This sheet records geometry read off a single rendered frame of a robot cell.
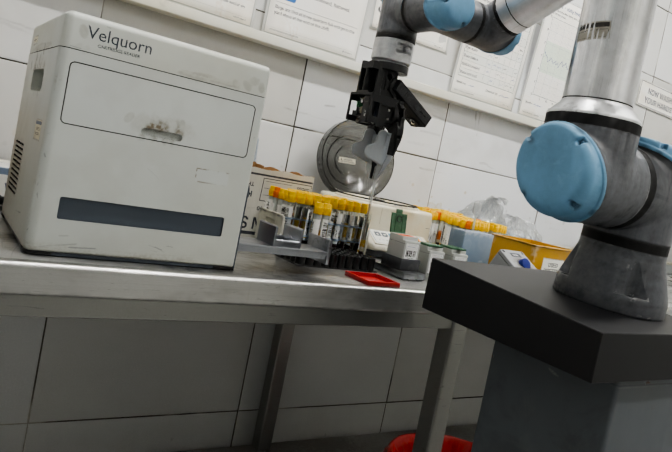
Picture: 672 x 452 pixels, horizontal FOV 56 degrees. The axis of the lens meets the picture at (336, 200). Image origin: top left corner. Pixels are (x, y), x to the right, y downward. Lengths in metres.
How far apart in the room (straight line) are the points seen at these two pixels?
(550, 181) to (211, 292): 0.47
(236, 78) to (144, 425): 1.06
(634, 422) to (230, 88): 0.69
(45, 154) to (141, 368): 0.91
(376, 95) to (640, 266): 0.52
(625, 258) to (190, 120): 0.61
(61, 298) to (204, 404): 0.96
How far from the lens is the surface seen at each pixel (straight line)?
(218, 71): 0.89
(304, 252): 1.00
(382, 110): 1.16
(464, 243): 1.34
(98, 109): 0.84
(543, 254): 1.43
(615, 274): 0.92
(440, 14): 1.09
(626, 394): 0.89
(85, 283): 0.83
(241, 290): 0.90
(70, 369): 1.61
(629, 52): 0.85
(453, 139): 2.02
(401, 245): 1.18
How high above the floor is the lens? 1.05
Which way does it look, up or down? 3 degrees down
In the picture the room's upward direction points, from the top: 11 degrees clockwise
